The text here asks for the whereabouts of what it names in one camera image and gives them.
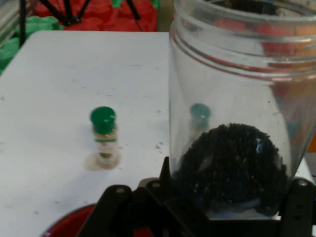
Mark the aluminium rail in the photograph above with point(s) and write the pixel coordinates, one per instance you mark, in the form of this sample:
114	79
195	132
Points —
10	19

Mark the orange foam piece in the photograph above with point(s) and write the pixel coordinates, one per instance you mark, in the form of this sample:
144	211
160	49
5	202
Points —
307	39

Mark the clear jar with black seeds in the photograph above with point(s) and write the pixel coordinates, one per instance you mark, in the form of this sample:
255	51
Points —
234	172

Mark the red foam block with knobs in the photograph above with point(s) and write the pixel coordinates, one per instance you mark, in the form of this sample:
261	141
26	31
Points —
276	34

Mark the red bowl with black rim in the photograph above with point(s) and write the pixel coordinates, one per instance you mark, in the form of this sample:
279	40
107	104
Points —
66	224

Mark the green foam block beside rail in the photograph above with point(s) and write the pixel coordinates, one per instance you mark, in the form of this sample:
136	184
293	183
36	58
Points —
37	24

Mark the green-capped spice bottle, beige contents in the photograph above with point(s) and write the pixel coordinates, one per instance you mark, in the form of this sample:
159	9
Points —
103	118

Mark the green foam block behind tripod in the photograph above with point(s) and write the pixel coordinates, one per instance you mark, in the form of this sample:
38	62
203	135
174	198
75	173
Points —
116	2

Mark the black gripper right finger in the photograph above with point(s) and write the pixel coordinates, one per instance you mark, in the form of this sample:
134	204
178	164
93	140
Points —
300	209

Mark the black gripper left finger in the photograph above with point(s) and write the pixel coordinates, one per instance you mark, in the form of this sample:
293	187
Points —
123	209

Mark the black tripod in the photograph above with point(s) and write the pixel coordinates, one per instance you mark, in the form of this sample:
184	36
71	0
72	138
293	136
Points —
71	21

